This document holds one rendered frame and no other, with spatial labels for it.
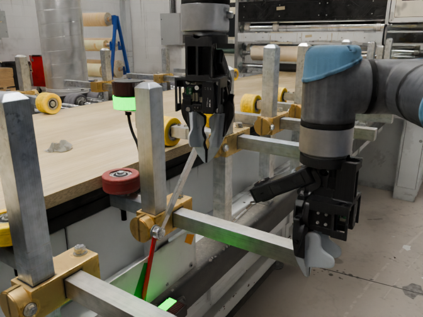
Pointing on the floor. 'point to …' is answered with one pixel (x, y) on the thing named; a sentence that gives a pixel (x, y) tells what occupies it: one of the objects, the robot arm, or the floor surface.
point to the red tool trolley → (38, 78)
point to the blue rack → (118, 45)
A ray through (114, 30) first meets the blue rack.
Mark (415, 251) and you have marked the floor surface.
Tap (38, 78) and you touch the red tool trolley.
